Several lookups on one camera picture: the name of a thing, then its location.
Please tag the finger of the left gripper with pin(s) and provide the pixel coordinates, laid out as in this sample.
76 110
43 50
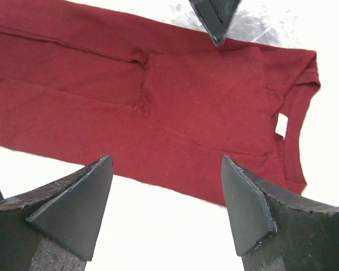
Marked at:
215 16

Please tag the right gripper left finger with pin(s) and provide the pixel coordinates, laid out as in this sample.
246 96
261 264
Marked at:
55 226

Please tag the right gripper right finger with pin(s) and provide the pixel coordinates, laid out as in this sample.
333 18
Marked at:
276 229

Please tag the dark red t shirt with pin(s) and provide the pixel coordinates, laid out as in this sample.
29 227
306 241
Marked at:
79 82

